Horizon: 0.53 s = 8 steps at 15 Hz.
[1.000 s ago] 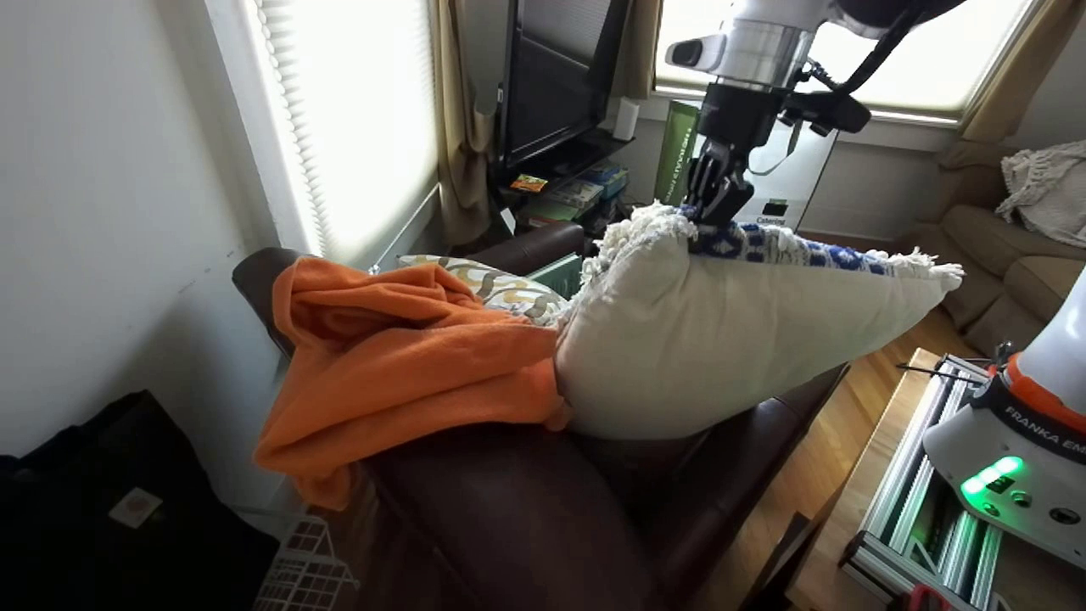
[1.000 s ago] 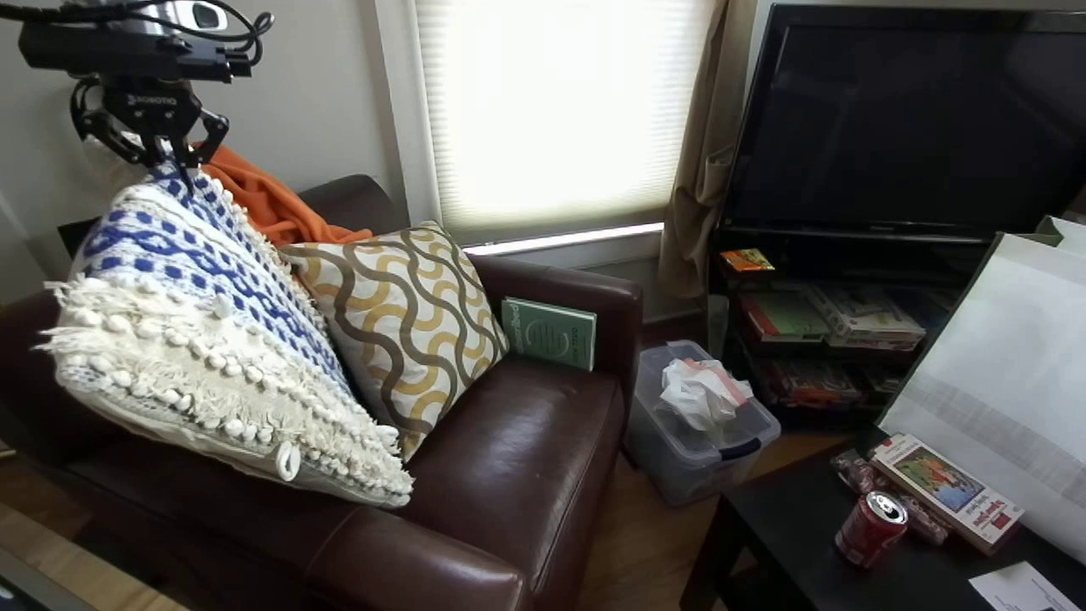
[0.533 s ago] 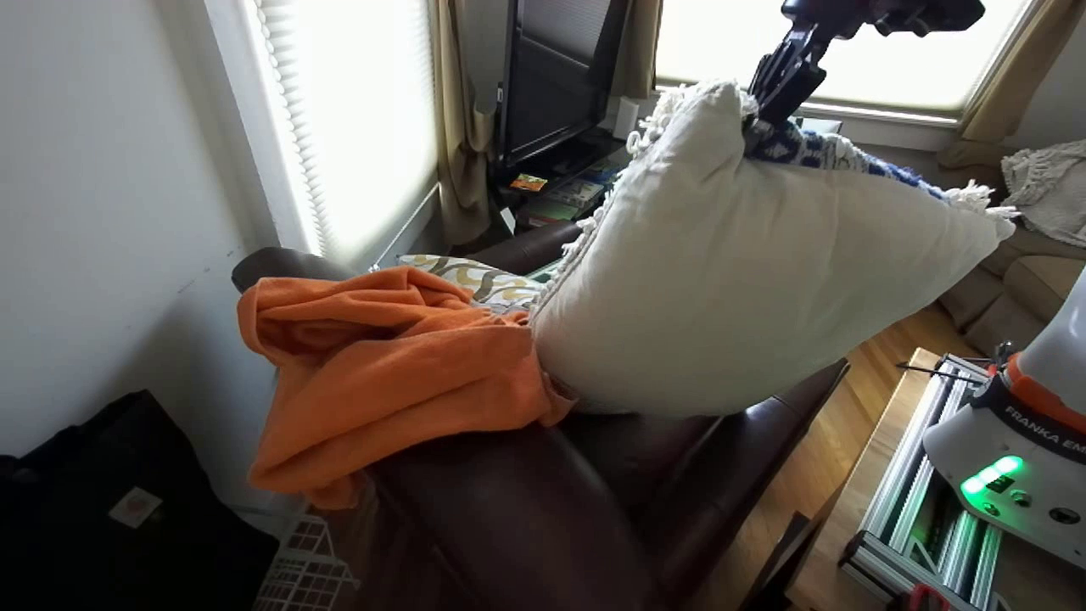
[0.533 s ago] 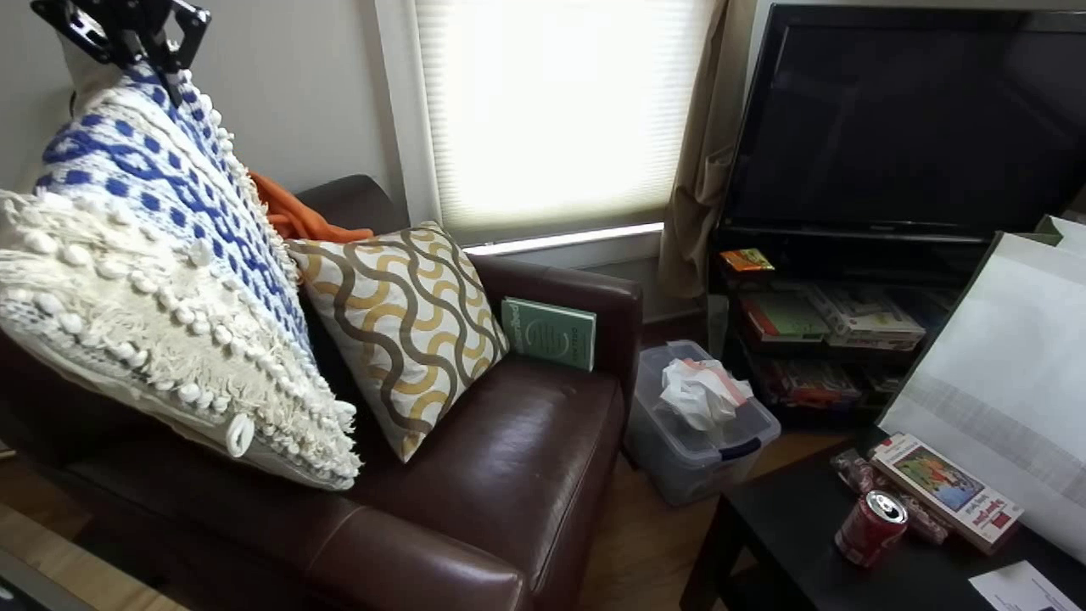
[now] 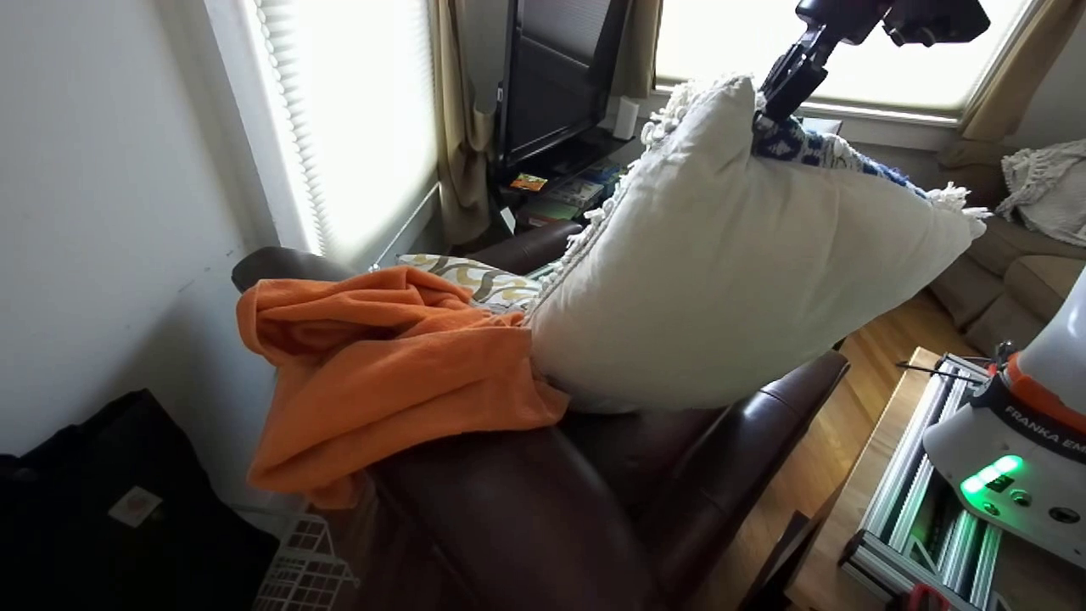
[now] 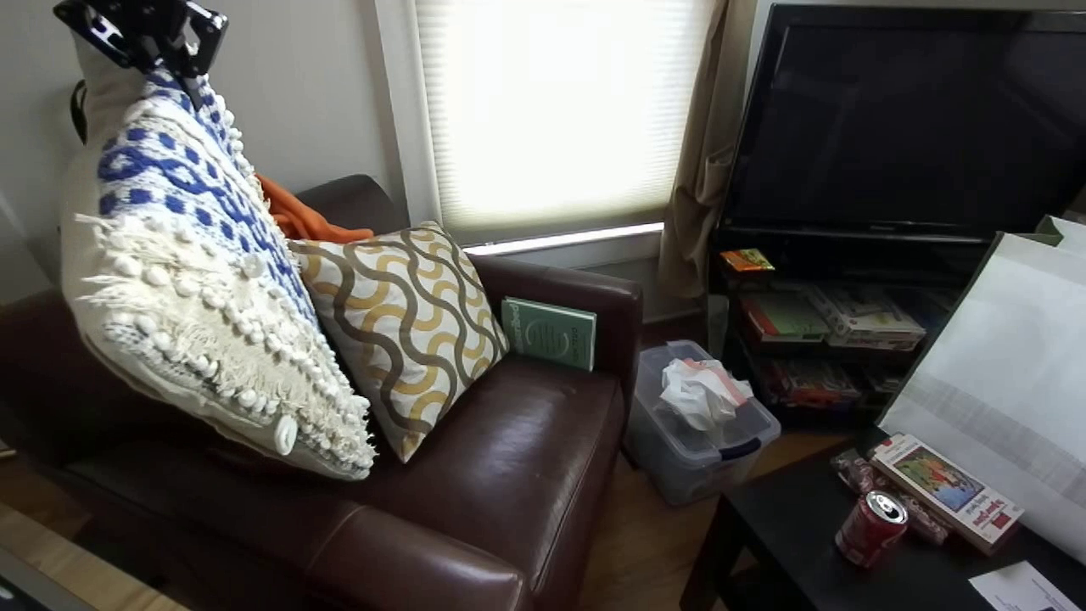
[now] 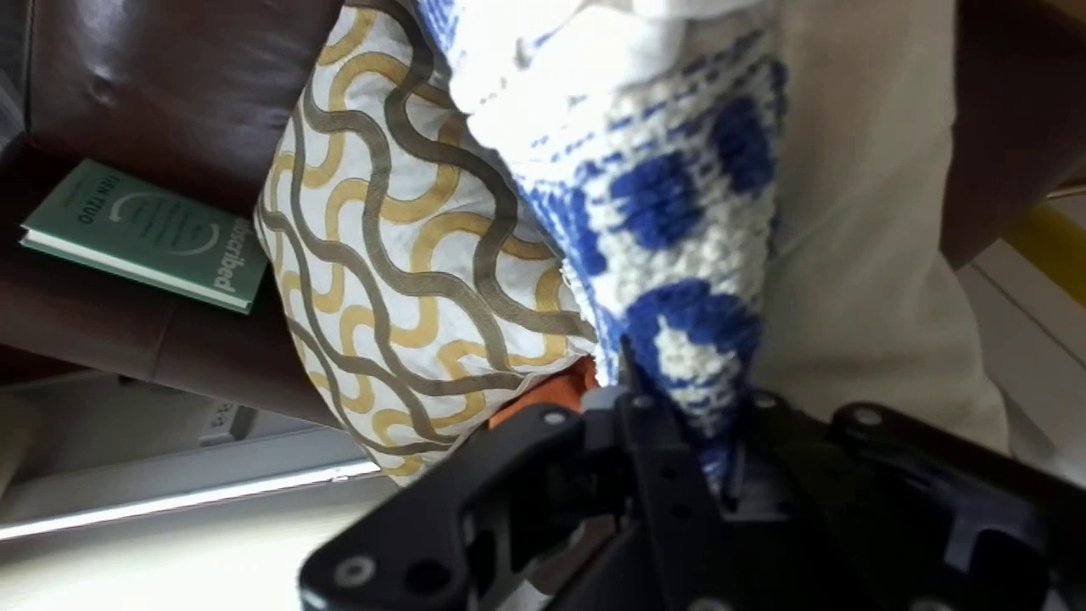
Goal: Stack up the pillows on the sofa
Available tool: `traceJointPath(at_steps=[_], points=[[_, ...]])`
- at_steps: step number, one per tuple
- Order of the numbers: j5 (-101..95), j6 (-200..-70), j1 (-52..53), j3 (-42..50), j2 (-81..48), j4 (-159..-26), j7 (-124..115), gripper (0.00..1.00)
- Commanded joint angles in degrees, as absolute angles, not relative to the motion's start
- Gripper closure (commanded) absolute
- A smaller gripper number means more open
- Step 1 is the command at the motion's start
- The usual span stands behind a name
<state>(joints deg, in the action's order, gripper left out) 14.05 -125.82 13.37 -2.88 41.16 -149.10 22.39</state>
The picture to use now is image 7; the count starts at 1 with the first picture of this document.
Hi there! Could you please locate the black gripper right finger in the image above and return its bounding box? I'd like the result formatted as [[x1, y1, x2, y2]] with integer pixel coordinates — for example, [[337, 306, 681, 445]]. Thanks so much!
[[735, 390, 1086, 611]]

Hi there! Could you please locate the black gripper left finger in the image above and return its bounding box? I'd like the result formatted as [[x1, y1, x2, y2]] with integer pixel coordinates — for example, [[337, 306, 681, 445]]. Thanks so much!
[[298, 348, 740, 611]]

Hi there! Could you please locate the blue white woven pillow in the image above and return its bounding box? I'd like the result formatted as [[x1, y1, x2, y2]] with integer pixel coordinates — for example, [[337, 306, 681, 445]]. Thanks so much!
[[412, 0, 1016, 493]]

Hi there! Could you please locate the brown leather sofa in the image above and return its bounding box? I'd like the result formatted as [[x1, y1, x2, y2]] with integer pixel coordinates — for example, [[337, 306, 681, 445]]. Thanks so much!
[[0, 0, 1086, 426]]

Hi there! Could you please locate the gold grey wavy pillow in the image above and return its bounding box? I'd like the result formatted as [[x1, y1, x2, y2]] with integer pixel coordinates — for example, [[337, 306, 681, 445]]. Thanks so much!
[[250, 2, 604, 489]]

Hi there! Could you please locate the green book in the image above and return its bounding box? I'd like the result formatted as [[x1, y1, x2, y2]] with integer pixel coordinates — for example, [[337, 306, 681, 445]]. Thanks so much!
[[18, 155, 273, 319]]

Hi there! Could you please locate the white wall outlet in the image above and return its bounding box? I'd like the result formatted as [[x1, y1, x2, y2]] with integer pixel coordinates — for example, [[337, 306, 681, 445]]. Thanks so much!
[[197, 399, 257, 445]]

